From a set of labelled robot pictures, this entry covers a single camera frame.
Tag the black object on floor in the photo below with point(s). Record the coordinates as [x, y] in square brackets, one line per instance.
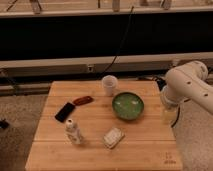
[4, 124]

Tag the white plastic cup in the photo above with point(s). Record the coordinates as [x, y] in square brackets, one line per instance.
[109, 84]

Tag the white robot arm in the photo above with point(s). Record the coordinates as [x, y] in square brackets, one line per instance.
[185, 81]

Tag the black phone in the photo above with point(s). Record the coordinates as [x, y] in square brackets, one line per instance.
[64, 112]

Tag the small white bottle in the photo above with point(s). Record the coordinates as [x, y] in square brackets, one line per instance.
[73, 132]

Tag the brown oblong case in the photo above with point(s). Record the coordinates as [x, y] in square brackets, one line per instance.
[82, 100]

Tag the green bowl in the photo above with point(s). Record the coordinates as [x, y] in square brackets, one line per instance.
[127, 106]

